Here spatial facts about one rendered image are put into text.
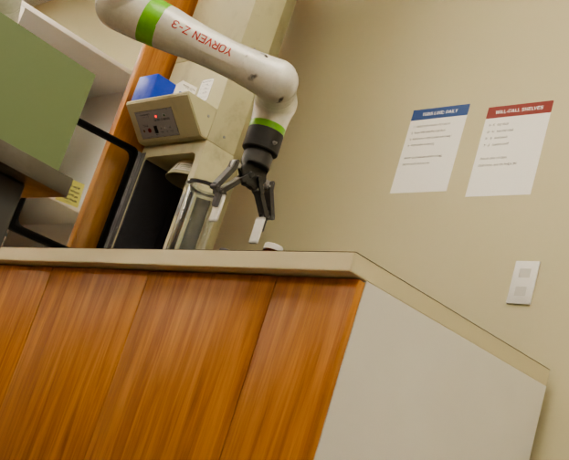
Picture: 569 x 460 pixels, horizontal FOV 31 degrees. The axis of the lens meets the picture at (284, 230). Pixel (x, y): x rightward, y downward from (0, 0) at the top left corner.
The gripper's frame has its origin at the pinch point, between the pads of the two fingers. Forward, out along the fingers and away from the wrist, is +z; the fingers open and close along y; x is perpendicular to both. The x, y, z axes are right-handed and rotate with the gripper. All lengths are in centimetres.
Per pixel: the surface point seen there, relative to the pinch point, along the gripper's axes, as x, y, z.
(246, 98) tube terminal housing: -44, -22, -53
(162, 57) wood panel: -81, -11, -66
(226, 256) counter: 22.6, 16.4, 13.7
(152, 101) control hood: -62, -2, -43
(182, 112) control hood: -50, -6, -40
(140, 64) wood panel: -81, -4, -60
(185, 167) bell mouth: -54, -16, -27
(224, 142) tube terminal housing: -44, -19, -36
